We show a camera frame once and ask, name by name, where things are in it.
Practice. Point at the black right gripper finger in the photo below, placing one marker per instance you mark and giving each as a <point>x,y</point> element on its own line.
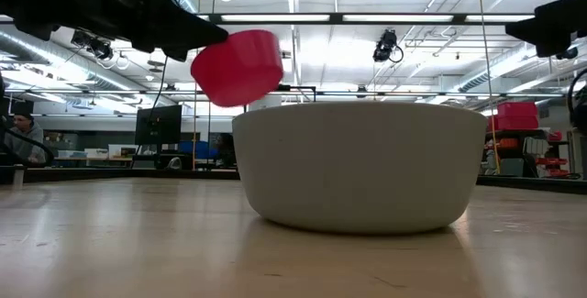
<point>541,36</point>

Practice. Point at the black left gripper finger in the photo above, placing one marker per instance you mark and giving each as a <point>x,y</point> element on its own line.
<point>179,29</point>

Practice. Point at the red plastic bowl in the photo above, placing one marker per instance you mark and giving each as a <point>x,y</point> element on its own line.
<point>238,69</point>

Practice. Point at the large grey bowl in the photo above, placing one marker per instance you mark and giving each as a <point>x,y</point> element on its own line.
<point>360,165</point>

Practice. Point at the black storage shelf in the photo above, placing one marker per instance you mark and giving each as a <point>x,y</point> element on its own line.
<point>527,133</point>

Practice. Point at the red storage bin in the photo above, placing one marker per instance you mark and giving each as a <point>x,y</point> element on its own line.
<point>517,109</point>
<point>516,123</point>

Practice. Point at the black computer monitor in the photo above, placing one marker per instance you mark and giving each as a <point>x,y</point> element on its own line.
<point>158,126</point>

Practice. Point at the person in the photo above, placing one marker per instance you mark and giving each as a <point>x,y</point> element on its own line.
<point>25,140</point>

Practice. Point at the black overhead light bar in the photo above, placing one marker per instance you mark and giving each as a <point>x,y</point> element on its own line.
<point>337,18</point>

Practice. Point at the black overhead camera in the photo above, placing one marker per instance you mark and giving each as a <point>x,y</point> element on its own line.
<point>385,46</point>

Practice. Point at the black table frame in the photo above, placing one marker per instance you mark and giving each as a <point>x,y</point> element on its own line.
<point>114,174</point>

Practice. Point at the small white post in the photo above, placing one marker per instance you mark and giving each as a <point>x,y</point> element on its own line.
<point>18,176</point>

